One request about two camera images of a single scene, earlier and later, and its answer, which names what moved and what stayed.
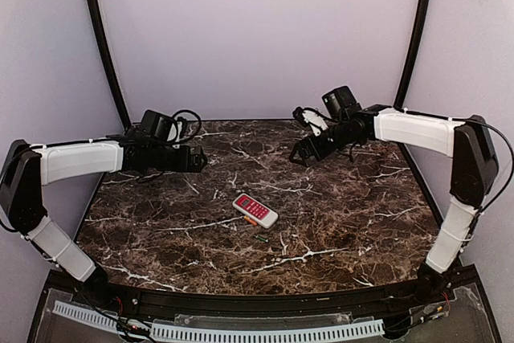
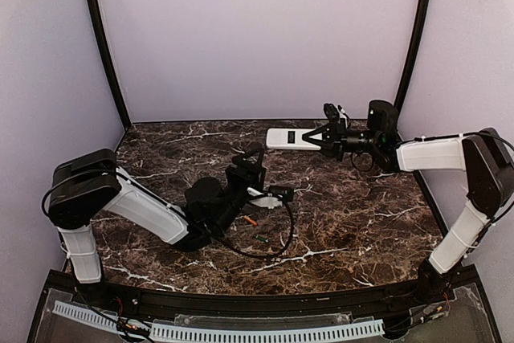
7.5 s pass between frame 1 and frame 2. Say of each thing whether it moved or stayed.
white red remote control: moved
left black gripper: moved
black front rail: stayed
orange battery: stayed
